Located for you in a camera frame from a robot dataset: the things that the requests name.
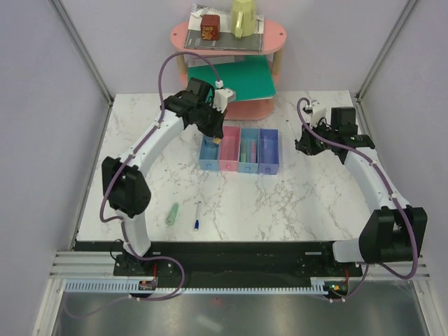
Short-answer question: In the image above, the green folder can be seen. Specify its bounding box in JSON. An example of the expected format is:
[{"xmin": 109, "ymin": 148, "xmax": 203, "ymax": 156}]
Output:
[{"xmin": 209, "ymin": 55, "xmax": 276, "ymax": 102}]

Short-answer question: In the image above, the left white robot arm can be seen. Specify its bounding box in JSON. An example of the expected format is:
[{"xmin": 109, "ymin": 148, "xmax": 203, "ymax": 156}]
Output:
[{"xmin": 99, "ymin": 78, "xmax": 236, "ymax": 275}]

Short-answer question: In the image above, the pink highlighter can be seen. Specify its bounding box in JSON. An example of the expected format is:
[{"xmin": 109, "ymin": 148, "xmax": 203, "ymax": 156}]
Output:
[{"xmin": 248, "ymin": 139, "xmax": 257, "ymax": 163}]

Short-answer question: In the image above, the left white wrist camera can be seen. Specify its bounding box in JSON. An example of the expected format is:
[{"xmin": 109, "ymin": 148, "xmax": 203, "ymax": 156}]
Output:
[{"xmin": 213, "ymin": 80, "xmax": 236, "ymax": 114}]

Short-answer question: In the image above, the sky blue drawer bin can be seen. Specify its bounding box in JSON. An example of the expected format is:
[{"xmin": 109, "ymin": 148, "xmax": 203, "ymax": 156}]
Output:
[{"xmin": 238, "ymin": 128, "xmax": 260, "ymax": 174}]

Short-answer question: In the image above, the green highlighter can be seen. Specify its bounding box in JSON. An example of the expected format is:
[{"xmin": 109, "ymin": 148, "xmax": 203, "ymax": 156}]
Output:
[
  {"xmin": 166, "ymin": 203, "xmax": 179, "ymax": 226},
  {"xmin": 240, "ymin": 139, "xmax": 247, "ymax": 163}
]

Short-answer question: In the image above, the pink two-tier shelf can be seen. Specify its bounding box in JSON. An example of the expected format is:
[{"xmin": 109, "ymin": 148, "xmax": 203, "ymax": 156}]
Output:
[{"xmin": 170, "ymin": 20, "xmax": 287, "ymax": 120}]

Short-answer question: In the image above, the red-brown cube box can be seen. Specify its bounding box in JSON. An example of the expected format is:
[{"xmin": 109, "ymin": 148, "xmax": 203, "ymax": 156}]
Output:
[{"xmin": 200, "ymin": 14, "xmax": 221, "ymax": 41}]

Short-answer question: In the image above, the grey setup manual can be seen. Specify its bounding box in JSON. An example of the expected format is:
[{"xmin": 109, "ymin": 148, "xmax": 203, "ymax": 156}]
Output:
[{"xmin": 185, "ymin": 15, "xmax": 265, "ymax": 52}]

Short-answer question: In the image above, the spiral notebook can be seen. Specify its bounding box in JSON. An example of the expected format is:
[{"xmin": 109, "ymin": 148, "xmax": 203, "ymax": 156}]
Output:
[{"xmin": 188, "ymin": 3, "xmax": 231, "ymax": 33}]

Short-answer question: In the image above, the blue cap pen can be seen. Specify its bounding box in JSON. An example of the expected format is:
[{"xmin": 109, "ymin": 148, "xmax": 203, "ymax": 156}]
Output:
[{"xmin": 194, "ymin": 201, "xmax": 202, "ymax": 231}]

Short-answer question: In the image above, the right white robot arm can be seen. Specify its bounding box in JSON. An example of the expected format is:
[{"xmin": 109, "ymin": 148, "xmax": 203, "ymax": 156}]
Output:
[{"xmin": 295, "ymin": 99, "xmax": 428, "ymax": 276}]

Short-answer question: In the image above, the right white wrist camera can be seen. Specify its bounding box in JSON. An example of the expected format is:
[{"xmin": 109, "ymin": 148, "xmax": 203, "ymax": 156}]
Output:
[{"xmin": 304, "ymin": 100, "xmax": 328, "ymax": 128}]

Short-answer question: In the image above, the light blue cable duct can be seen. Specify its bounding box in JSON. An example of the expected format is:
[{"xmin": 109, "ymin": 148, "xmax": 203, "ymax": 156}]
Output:
[{"xmin": 64, "ymin": 276, "xmax": 349, "ymax": 298}]

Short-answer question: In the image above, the purple drawer bin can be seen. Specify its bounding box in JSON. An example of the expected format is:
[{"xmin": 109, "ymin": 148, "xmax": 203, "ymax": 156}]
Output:
[{"xmin": 258, "ymin": 129, "xmax": 279, "ymax": 175}]

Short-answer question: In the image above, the light blue drawer bin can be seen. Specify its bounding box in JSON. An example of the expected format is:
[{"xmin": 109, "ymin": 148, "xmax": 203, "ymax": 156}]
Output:
[{"xmin": 199, "ymin": 135, "xmax": 221, "ymax": 172}]

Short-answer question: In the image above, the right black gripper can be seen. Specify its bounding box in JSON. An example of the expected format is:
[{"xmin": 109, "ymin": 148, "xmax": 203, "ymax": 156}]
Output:
[{"xmin": 295, "ymin": 119, "xmax": 337, "ymax": 156}]

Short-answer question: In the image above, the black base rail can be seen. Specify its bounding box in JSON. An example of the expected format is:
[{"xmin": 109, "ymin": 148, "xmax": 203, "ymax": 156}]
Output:
[{"xmin": 74, "ymin": 241, "xmax": 362, "ymax": 287}]

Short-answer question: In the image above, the pink drawer bin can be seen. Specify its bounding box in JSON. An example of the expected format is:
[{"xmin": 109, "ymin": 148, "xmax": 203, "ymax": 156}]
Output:
[{"xmin": 218, "ymin": 126, "xmax": 241, "ymax": 172}]

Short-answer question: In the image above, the black cap pen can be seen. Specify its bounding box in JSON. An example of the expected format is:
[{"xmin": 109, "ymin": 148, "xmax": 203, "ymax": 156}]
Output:
[{"xmin": 286, "ymin": 120, "xmax": 297, "ymax": 140}]

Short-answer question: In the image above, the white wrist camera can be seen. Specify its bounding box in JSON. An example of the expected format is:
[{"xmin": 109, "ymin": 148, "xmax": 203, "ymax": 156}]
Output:
[
  {"xmin": 213, "ymin": 80, "xmax": 236, "ymax": 114},
  {"xmin": 304, "ymin": 100, "xmax": 328, "ymax": 128}
]

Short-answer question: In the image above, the yellow plastic pitcher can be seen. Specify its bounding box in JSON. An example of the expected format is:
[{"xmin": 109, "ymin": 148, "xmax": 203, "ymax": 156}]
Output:
[{"xmin": 230, "ymin": 0, "xmax": 257, "ymax": 39}]

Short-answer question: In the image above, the clear cup of pins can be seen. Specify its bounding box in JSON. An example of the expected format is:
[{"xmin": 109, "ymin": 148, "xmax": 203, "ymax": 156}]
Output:
[{"xmin": 204, "ymin": 136, "xmax": 219, "ymax": 148}]

